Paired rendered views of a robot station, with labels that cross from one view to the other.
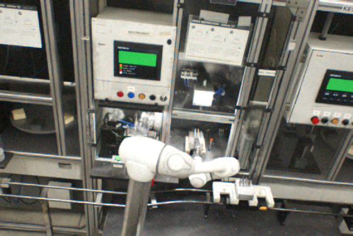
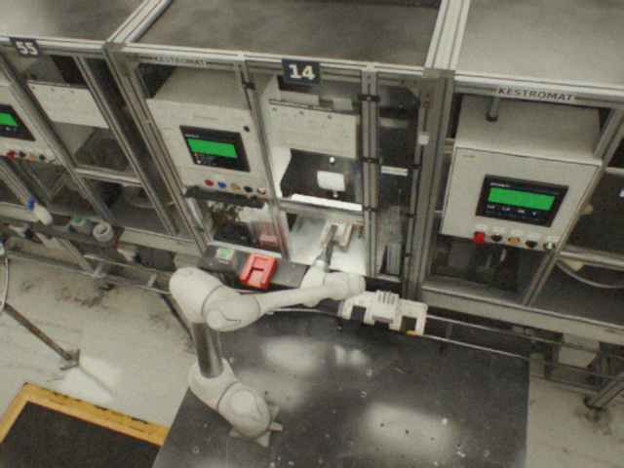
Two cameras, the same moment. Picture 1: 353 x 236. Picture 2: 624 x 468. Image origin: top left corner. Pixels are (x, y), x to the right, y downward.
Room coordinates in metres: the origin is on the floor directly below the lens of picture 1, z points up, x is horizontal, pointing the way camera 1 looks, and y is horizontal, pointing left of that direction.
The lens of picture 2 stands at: (0.51, -0.67, 2.87)
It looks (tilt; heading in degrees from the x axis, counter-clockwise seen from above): 52 degrees down; 27
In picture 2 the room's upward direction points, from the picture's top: 10 degrees counter-clockwise
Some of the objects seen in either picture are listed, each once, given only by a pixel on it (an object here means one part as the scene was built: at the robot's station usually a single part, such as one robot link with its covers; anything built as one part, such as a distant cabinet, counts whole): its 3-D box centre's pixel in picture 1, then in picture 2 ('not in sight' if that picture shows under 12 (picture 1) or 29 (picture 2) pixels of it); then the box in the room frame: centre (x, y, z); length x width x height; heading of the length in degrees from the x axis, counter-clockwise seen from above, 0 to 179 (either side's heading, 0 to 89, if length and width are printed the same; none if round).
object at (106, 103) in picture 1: (131, 105); (224, 196); (1.63, 0.27, 1.37); 0.36 x 0.04 x 0.04; 92
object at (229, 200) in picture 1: (241, 197); (384, 314); (1.55, -0.45, 0.84); 0.36 x 0.14 x 0.10; 92
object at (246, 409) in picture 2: not in sight; (246, 409); (0.95, -0.01, 0.85); 0.18 x 0.16 x 0.22; 73
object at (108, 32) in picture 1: (135, 56); (223, 133); (1.77, 0.28, 1.60); 0.42 x 0.29 x 0.46; 92
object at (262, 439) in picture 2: not in sight; (257, 421); (0.95, -0.04, 0.71); 0.22 x 0.18 x 0.06; 92
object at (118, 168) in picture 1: (118, 165); (228, 258); (1.56, 0.32, 0.97); 0.08 x 0.08 x 0.12; 2
